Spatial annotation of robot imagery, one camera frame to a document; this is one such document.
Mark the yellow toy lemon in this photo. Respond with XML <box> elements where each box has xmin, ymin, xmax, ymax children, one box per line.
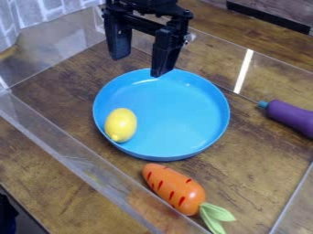
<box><xmin>104</xmin><ymin>108</ymin><xmax>136</xmax><ymax>143</ymax></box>

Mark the clear acrylic enclosure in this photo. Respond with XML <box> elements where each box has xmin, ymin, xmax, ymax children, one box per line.
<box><xmin>0</xmin><ymin>0</ymin><xmax>313</xmax><ymax>234</ymax></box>

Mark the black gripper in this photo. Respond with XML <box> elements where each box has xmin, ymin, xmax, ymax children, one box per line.
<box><xmin>103</xmin><ymin>0</ymin><xmax>192</xmax><ymax>78</ymax></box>

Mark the purple toy eggplant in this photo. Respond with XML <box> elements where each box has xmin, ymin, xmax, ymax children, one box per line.
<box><xmin>258</xmin><ymin>100</ymin><xmax>313</xmax><ymax>139</ymax></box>

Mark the blue round tray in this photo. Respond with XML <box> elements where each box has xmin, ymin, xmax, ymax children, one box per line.
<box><xmin>92</xmin><ymin>69</ymin><xmax>230</xmax><ymax>162</ymax></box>

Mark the orange toy carrot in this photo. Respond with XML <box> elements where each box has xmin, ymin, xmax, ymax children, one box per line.
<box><xmin>141</xmin><ymin>163</ymin><xmax>235</xmax><ymax>234</ymax></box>

